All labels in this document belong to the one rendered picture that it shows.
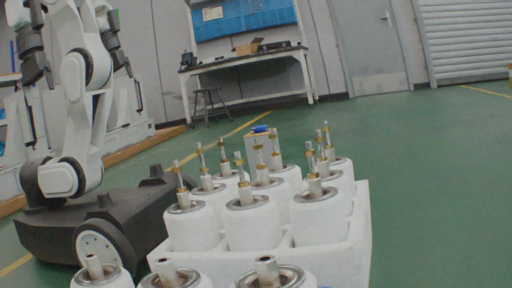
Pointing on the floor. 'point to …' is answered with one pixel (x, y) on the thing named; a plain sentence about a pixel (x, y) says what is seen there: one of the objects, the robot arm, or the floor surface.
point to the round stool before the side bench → (211, 106)
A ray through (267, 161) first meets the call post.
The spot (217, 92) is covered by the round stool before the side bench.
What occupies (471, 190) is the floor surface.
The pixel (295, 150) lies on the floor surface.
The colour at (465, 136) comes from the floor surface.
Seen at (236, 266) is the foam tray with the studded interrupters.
